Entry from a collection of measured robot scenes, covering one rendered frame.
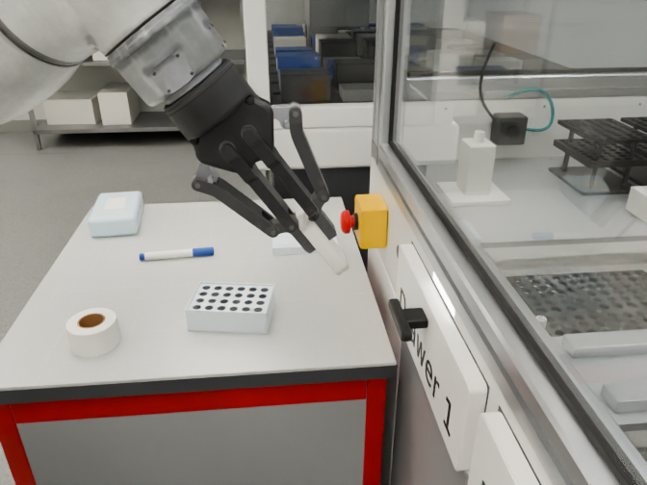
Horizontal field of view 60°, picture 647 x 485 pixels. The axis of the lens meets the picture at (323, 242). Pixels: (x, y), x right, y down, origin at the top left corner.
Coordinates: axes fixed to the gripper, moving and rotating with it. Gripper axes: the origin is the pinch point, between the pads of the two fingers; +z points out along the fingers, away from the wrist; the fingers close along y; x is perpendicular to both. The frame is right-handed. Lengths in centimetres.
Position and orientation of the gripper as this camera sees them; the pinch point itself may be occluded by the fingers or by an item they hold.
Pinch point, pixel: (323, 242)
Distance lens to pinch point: 58.3
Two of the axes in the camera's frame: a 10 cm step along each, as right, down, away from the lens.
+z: 5.7, 7.1, 4.2
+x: -0.9, -4.5, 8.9
